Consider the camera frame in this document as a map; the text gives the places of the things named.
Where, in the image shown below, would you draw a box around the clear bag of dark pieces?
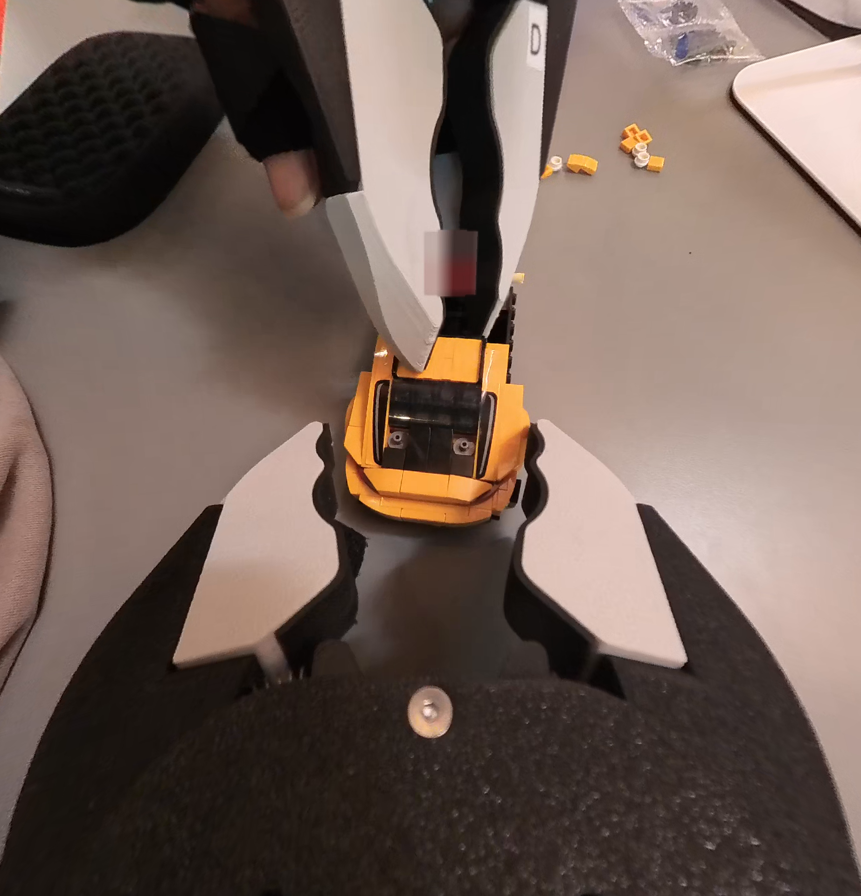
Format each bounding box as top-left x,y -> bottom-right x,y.
618,0 -> 764,68

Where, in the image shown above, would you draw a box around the orange black lego car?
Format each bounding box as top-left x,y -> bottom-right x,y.
343,272 -> 531,526

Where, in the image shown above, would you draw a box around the scattered orange white lego pieces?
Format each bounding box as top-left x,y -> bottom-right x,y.
540,124 -> 667,182

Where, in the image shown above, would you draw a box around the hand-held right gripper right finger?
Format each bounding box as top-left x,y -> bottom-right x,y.
504,419 -> 689,669

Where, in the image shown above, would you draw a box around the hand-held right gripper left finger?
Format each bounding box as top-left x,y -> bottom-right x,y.
172,421 -> 367,669

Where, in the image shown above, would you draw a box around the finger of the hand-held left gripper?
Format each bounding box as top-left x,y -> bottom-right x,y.
483,0 -> 549,331
324,0 -> 451,375

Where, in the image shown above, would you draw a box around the beige hooded sweatshirt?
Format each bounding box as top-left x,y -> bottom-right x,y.
0,339 -> 56,722

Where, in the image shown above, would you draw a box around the person's left hand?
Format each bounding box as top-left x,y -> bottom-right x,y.
189,0 -> 321,216

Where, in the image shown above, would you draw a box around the white book stand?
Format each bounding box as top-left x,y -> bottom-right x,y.
731,28 -> 861,250

